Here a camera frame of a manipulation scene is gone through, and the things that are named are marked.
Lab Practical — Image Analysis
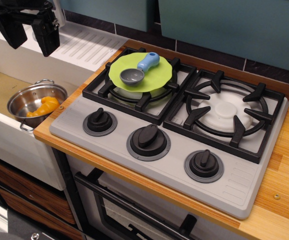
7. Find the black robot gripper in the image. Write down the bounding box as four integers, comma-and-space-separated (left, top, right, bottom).
0, 0, 60, 57

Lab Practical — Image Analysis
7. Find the orange plastic croissant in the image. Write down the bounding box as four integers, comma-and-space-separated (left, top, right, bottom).
26, 96, 60, 118

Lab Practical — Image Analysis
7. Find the blue handled grey spoon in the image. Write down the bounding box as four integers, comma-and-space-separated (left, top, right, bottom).
119, 52, 160, 86

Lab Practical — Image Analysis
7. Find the white toy sink unit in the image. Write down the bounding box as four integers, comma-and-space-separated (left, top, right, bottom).
0, 22, 127, 191

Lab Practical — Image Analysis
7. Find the stainless steel pot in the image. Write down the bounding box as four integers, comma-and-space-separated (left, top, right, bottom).
7, 79, 68, 132

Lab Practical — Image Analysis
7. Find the lime green plate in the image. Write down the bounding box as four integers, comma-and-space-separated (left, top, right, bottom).
108, 52, 173, 93

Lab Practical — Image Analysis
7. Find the grey toy faucet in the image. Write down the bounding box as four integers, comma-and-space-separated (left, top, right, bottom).
53, 0, 66, 28

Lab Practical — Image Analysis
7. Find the black left stove knob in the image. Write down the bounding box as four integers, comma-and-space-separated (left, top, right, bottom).
82, 107, 118, 137

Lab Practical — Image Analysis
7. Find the black stove knob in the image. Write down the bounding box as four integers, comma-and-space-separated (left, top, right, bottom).
184, 149, 224, 184
126, 124, 171, 162
82, 107, 118, 137

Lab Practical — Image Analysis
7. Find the black left burner grate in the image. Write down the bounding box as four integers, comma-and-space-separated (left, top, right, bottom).
82, 47, 197, 125

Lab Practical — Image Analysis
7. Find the black burner grate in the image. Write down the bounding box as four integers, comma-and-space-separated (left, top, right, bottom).
82, 47, 197, 125
163, 69, 289, 164

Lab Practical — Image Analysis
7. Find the black middle stove knob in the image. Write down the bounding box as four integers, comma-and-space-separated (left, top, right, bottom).
126, 124, 171, 162

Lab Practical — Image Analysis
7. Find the grey toy stove top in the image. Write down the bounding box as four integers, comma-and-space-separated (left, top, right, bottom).
48, 47, 289, 221

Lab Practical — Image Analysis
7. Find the white right burner disc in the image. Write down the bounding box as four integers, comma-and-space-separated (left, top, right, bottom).
199, 99, 253, 133

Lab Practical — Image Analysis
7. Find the black right stove knob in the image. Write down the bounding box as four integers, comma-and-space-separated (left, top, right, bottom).
184, 149, 224, 184

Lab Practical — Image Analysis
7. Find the black right burner grate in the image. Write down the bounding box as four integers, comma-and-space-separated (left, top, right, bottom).
163, 69, 289, 164

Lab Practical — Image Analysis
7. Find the black oven door handle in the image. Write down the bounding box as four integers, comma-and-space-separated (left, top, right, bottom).
74, 168, 197, 240

